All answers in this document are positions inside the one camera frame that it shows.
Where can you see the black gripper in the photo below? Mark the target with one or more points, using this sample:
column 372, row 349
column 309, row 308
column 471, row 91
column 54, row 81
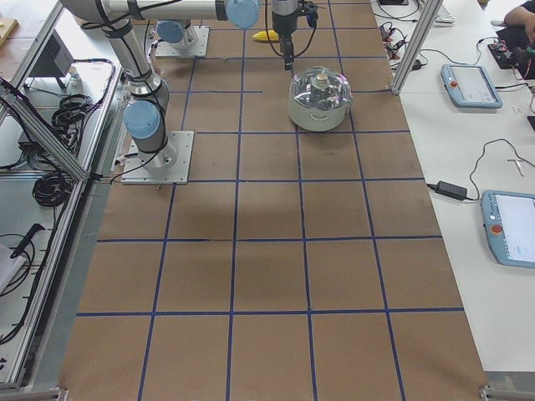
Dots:
column 282, row 25

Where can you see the yellow corn cob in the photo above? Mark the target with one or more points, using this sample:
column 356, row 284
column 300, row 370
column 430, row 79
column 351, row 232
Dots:
column 266, row 36

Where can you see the pale green metal pot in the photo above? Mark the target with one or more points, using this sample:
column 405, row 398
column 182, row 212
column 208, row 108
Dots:
column 317, row 120

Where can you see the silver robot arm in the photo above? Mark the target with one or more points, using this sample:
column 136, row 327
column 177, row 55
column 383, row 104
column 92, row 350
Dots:
column 115, row 19
column 178, row 34

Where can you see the person forearm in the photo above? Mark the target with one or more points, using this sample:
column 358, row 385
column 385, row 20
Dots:
column 522, row 15

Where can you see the far blue teach pendant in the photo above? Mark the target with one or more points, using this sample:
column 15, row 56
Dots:
column 470, row 87

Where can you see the blue teach pendant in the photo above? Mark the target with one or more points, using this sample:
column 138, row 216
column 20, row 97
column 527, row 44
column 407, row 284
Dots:
column 508, row 219
column 470, row 87

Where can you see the black power adapter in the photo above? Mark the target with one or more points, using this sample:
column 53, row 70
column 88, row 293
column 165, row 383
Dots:
column 449, row 190

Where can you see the brown paper table mat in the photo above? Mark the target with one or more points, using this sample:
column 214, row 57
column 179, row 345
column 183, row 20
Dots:
column 292, row 266

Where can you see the black electronics box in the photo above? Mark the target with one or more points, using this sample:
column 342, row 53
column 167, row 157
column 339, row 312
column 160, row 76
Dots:
column 54, row 61

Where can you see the near blue teach pendant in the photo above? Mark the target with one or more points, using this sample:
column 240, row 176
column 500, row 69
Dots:
column 508, row 219

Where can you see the aluminium frame post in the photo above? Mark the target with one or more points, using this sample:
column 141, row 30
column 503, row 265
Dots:
column 417, row 39

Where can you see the circuit board with wires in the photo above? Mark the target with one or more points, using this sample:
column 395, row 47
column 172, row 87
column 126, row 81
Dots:
column 505, row 57

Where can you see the metal T bracket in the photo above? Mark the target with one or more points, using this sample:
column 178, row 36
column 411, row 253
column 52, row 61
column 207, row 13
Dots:
column 518, row 164

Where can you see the aluminium side frame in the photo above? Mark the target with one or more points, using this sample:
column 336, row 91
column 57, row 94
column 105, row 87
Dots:
column 49, row 138

